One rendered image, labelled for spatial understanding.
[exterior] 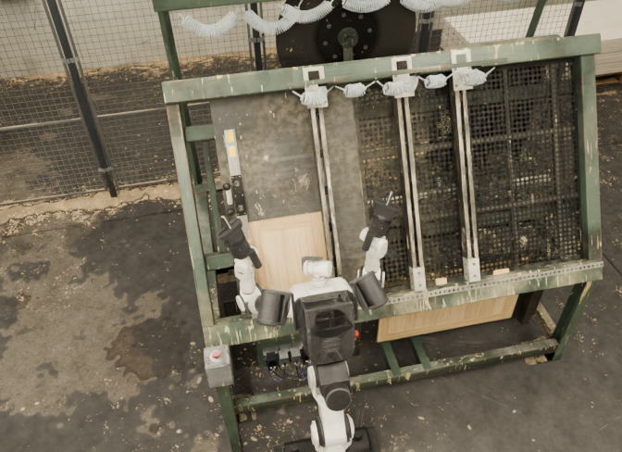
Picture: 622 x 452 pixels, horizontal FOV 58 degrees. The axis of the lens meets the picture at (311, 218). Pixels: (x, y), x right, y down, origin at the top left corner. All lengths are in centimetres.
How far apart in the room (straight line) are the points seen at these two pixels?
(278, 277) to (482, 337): 172
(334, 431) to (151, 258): 238
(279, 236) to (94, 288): 207
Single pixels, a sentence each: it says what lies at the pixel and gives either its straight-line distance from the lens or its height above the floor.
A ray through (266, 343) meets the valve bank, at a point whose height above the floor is 78.
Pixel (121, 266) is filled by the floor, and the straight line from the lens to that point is 465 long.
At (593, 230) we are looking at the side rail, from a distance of 344.
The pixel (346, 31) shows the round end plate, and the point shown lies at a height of 190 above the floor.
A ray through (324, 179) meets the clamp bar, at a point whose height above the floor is 145.
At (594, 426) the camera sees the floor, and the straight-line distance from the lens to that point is 393.
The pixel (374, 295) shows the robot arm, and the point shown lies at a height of 132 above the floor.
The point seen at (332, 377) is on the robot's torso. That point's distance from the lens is 248.
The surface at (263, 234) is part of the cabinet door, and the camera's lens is 283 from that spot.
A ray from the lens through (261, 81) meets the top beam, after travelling 271.
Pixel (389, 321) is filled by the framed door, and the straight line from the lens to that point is 349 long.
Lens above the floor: 316
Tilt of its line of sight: 42 degrees down
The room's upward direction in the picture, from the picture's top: 1 degrees counter-clockwise
